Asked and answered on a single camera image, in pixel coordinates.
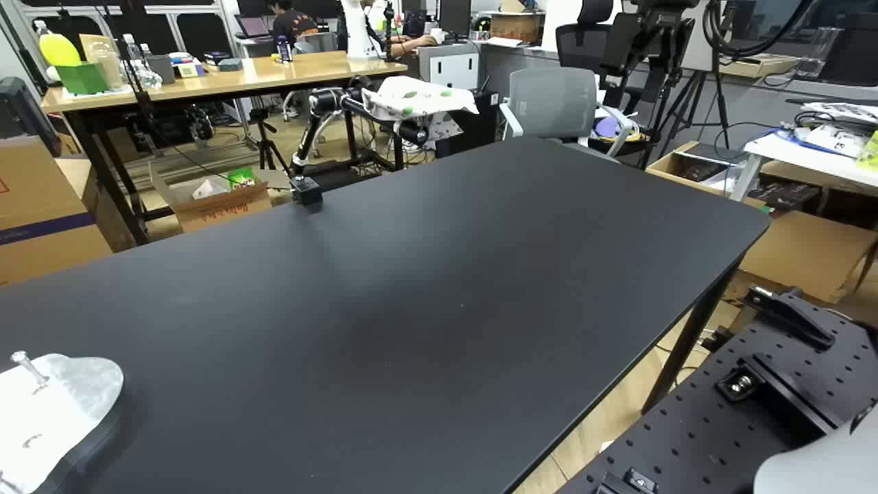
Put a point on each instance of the stack of papers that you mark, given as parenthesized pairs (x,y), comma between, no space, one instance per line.
(838,123)

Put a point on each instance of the open shallow cardboard box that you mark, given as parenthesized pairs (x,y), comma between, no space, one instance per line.
(695,168)

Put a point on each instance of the black computer tower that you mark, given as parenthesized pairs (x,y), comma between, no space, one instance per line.
(468,135)

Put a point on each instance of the plain brown cardboard box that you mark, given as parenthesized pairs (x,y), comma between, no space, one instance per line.
(114,207)

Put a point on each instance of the grey office chair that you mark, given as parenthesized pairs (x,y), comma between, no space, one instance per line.
(550,98)

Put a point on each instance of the black angled bracket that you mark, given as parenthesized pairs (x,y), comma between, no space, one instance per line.
(786,317)

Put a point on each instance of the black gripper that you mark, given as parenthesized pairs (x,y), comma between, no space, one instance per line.
(661,42)

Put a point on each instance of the white side table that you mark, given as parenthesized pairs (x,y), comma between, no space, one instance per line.
(805,159)

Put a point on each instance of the black bulky bag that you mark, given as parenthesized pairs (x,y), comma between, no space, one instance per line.
(23,113)

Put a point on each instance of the yellow green bag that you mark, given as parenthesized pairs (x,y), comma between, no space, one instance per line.
(57,50)

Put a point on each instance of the long wooden desk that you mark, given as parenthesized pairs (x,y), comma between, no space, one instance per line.
(274,71)

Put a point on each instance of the white cloth at corner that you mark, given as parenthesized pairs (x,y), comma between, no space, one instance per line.
(56,413)

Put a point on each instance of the person in black shirt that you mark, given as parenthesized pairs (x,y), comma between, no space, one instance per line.
(285,26)

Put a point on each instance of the small black bracket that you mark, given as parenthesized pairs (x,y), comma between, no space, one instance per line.
(640,480)

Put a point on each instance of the seated person in black shorts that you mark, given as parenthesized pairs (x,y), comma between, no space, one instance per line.
(413,26)

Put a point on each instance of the green packet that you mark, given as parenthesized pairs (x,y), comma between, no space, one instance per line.
(241,175)

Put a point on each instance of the cardboard box with purple band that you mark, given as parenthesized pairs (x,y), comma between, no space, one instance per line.
(44,192)

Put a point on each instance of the person in white shirt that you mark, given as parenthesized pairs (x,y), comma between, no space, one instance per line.
(356,28)

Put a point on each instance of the flat cardboard sheet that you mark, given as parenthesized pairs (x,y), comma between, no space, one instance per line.
(805,249)

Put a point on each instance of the open cardboard box with items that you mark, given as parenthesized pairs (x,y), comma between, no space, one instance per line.
(219,207)

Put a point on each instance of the green box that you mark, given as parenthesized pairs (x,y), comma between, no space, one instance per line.
(83,78)

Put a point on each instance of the black mesh office chair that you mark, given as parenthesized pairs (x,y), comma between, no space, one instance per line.
(590,42)

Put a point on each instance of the black mount block silver knobs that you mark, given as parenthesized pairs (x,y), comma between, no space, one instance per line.
(741,381)

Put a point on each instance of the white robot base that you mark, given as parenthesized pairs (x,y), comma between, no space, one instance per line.
(824,467)

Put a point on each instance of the white metal cabinet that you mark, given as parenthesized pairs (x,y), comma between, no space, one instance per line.
(447,65)

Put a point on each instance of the black perforated breadboard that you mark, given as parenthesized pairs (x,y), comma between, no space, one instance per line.
(695,440)

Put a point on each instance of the small black tripod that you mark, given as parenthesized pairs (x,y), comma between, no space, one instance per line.
(267,138)

